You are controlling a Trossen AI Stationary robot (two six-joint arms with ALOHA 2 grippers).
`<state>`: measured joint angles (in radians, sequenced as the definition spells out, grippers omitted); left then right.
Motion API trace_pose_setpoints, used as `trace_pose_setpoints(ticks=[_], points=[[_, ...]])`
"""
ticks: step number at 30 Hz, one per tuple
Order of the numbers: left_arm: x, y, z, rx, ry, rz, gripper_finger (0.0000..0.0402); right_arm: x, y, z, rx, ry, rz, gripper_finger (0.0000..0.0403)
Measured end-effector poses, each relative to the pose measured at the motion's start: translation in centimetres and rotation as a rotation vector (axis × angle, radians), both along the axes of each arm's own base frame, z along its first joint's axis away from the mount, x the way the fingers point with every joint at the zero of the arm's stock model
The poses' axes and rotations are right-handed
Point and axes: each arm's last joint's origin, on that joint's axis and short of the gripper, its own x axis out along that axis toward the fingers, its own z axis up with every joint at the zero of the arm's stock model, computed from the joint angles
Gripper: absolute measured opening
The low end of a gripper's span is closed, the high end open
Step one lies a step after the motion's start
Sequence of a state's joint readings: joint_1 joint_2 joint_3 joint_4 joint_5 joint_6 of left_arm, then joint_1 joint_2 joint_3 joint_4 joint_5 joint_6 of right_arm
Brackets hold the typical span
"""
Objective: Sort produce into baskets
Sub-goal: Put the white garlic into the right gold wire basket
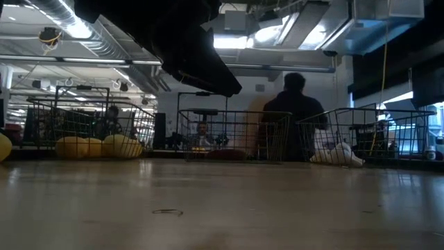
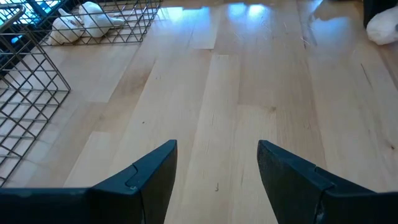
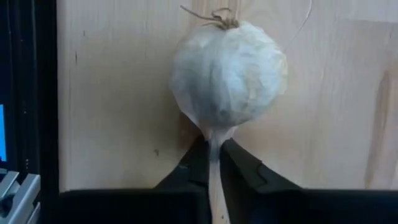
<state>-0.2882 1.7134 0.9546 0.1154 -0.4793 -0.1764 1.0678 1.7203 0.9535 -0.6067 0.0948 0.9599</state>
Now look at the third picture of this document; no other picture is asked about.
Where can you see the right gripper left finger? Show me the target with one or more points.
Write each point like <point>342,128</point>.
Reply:
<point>174,202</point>

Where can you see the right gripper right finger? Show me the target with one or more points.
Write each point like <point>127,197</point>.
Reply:
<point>264,202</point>

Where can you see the white garlic bulb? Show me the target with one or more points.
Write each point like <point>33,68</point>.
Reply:
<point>227,77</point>

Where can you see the silver frame plate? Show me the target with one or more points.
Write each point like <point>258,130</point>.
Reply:
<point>21,199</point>

